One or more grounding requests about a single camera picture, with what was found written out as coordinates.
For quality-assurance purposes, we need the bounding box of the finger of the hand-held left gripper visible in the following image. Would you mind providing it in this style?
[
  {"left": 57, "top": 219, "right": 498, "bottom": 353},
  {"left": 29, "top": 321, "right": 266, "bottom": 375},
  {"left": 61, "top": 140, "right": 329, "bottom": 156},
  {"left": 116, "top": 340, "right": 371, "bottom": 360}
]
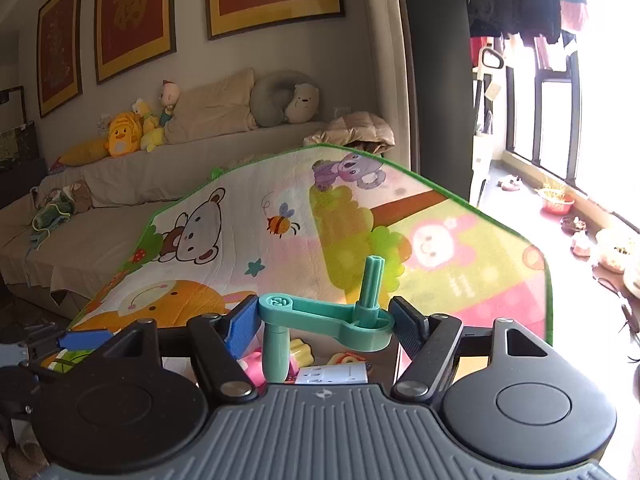
[{"left": 20, "top": 322, "right": 112, "bottom": 362}]

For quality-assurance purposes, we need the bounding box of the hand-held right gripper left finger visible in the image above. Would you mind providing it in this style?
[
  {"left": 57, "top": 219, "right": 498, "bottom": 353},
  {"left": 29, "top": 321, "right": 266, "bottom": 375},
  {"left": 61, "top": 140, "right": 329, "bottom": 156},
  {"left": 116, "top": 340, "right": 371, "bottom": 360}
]
[{"left": 95, "top": 295, "right": 261, "bottom": 405}]

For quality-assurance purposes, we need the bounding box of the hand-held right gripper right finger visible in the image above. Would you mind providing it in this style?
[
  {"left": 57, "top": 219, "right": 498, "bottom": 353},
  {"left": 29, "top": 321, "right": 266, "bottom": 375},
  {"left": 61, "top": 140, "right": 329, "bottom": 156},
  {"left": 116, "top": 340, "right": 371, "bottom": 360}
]
[{"left": 388, "top": 295, "right": 551, "bottom": 405}]

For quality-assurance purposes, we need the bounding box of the green plastic crank handle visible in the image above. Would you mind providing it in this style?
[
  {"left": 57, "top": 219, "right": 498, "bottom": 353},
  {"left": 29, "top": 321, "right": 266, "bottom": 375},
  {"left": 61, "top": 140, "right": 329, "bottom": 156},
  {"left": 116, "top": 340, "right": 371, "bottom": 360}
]
[{"left": 257, "top": 254, "right": 396, "bottom": 384}]

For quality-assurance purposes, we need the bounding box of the pink toy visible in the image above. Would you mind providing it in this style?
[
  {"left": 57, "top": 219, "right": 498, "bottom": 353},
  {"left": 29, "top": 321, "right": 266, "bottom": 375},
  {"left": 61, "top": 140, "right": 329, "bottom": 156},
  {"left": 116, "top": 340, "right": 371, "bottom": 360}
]
[{"left": 237, "top": 349, "right": 266, "bottom": 387}]

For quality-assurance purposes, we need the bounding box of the cartoon printed play mat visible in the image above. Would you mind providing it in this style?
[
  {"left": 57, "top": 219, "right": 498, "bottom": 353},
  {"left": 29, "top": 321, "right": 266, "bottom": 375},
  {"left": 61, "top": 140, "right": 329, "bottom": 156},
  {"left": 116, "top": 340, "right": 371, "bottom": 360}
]
[{"left": 40, "top": 143, "right": 554, "bottom": 387}]

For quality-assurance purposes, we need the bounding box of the green knitted yarn bundle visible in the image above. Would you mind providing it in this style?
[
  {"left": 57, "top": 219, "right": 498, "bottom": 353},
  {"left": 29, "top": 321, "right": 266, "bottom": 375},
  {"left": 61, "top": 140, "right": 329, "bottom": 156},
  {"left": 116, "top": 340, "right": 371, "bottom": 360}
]
[{"left": 27, "top": 179, "right": 94, "bottom": 247}]

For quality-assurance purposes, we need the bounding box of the beige sofa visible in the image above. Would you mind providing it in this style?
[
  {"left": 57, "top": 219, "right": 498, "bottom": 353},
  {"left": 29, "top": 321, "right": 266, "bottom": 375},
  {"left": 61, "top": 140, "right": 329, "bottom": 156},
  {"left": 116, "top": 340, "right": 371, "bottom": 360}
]
[{"left": 0, "top": 119, "right": 383, "bottom": 322}]

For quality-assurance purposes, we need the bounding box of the long yellow plush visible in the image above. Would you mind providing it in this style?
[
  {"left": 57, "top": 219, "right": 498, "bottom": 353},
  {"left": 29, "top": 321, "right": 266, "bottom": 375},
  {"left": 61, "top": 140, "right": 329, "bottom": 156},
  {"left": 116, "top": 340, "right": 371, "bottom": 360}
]
[{"left": 58, "top": 137, "right": 109, "bottom": 167}]

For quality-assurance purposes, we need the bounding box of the dark wooden cabinet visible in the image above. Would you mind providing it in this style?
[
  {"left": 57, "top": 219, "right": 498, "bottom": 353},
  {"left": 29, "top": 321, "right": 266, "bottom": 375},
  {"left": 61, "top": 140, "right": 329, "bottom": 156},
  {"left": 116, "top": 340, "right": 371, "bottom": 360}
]
[{"left": 0, "top": 84, "right": 49, "bottom": 213}]

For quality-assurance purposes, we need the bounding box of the white upright vacuum cleaner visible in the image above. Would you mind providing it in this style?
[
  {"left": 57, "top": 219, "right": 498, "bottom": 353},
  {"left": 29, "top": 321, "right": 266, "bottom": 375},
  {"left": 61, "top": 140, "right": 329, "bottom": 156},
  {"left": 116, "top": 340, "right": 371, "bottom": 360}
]
[{"left": 469, "top": 47, "right": 505, "bottom": 209}]

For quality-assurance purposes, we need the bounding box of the red plant bowl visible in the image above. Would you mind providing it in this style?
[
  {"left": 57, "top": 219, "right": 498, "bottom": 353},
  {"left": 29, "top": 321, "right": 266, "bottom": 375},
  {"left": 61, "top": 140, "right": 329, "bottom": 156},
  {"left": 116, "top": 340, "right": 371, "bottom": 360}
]
[{"left": 537, "top": 187, "right": 576, "bottom": 217}]

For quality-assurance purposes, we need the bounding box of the brown folded blanket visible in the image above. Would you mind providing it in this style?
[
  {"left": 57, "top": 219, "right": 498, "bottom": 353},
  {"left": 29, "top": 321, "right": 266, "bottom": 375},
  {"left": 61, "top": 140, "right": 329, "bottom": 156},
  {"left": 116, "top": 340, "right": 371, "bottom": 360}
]
[{"left": 303, "top": 112, "right": 396, "bottom": 155}]

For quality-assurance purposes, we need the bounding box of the yellow duck plush backpack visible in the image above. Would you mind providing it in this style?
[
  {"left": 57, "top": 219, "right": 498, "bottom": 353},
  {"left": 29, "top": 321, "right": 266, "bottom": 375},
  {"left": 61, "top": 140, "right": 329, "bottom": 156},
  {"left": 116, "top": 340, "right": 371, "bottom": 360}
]
[{"left": 104, "top": 112, "right": 144, "bottom": 159}]

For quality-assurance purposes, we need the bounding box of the yellow plush toy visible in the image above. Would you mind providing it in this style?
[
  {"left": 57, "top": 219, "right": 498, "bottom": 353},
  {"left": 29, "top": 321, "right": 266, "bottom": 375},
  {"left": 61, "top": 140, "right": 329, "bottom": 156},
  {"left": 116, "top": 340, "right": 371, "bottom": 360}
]
[{"left": 130, "top": 98, "right": 166, "bottom": 154}]

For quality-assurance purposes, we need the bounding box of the beige pillow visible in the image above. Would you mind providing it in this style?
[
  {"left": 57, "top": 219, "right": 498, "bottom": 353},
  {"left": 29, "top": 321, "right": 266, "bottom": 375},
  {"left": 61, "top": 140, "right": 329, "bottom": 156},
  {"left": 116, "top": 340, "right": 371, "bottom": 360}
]
[{"left": 163, "top": 67, "right": 259, "bottom": 145}]

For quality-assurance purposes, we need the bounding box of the white flower pot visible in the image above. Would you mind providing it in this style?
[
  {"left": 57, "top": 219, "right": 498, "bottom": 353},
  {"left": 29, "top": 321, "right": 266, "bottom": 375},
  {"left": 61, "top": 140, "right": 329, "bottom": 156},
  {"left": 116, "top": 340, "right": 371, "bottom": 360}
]
[{"left": 594, "top": 229, "right": 640, "bottom": 274}]

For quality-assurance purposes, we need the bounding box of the grey neck pillow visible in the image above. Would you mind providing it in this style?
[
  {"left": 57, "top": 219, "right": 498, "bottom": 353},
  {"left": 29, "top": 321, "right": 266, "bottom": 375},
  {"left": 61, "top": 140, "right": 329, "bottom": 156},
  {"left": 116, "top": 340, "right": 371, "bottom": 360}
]
[{"left": 248, "top": 70, "right": 314, "bottom": 129}]

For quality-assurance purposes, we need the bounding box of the white bear plush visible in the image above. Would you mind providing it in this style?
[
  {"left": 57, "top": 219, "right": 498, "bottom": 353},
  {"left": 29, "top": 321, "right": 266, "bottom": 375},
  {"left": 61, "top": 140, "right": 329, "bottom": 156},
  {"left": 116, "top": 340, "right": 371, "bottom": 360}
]
[{"left": 284, "top": 83, "right": 320, "bottom": 124}]

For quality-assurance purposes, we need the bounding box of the doll with orange hat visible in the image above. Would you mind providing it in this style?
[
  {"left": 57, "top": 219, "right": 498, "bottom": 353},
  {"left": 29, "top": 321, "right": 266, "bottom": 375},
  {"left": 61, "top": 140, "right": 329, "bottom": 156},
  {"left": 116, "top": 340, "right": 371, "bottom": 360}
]
[{"left": 158, "top": 79, "right": 182, "bottom": 129}]

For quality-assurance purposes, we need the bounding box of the red hanging garment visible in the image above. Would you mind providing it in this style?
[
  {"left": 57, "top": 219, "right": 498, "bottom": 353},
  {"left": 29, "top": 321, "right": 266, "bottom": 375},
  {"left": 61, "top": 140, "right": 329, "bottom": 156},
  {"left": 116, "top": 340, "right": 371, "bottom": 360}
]
[{"left": 469, "top": 34, "right": 489, "bottom": 67}]

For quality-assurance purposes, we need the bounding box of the small framed red picture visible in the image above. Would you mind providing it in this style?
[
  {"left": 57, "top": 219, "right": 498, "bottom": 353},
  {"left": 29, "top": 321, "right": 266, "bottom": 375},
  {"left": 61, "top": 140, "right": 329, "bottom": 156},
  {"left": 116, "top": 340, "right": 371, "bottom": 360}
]
[{"left": 36, "top": 0, "right": 85, "bottom": 119}]

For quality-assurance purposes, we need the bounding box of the medium framed red picture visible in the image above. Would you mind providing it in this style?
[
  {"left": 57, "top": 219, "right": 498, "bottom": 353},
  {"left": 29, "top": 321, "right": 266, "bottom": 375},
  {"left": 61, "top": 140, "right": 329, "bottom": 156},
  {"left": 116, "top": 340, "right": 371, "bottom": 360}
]
[{"left": 93, "top": 0, "right": 177, "bottom": 85}]

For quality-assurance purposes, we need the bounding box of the pink hanging garment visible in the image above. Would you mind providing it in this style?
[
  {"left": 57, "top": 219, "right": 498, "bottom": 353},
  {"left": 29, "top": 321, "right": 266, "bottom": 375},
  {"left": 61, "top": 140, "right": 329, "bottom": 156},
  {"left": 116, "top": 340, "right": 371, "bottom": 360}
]
[{"left": 559, "top": 0, "right": 584, "bottom": 34}]

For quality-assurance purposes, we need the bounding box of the black window frame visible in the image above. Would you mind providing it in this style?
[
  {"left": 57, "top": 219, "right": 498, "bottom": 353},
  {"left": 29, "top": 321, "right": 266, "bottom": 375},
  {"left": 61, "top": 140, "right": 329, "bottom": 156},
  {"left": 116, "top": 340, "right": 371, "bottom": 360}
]
[{"left": 505, "top": 34, "right": 640, "bottom": 237}]

